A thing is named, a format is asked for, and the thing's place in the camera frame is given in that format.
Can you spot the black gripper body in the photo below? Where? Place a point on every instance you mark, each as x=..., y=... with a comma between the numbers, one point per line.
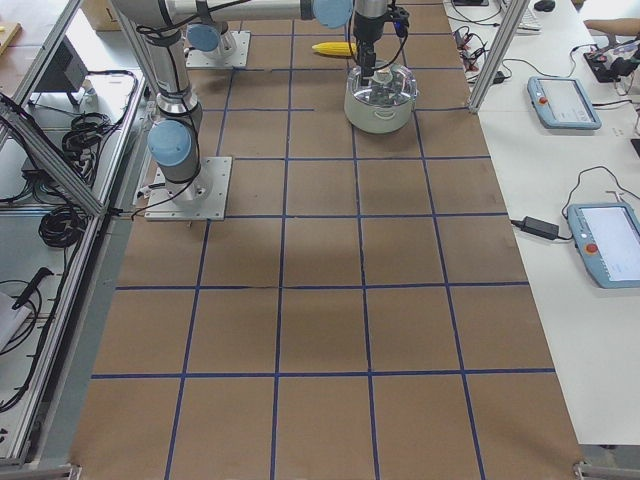
x=366, y=30

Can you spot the near blue teach pendant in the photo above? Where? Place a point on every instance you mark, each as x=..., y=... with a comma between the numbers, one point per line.
x=606, y=236

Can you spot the glass pot lid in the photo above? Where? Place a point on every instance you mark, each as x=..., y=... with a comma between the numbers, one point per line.
x=391, y=86

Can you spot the black computer mouse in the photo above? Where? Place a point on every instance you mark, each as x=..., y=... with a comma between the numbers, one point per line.
x=544, y=5

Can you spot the far blue teach pendant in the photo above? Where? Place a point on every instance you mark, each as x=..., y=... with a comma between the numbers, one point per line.
x=562, y=104

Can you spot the black power adapter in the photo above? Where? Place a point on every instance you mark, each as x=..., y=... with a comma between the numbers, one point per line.
x=539, y=228

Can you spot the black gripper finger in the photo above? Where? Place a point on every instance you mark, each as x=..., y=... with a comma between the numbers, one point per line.
x=363, y=57
x=371, y=59

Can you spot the aluminium frame post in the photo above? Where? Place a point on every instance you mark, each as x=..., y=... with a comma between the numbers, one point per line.
x=497, y=51

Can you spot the blue teach pendant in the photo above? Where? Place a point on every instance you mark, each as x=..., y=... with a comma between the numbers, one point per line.
x=562, y=104
x=606, y=236

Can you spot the pale green cooking pot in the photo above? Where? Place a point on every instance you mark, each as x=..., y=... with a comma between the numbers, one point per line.
x=376, y=120

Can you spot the brown gridded table mat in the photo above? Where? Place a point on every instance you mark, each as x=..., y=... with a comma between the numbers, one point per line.
x=362, y=312

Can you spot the electronics board with wires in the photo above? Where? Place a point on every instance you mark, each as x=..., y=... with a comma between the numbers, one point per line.
x=610, y=64

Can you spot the yellow corn cob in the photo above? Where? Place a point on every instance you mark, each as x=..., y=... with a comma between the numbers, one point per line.
x=342, y=49

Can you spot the black control box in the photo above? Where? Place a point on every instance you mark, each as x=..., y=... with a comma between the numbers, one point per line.
x=65, y=73

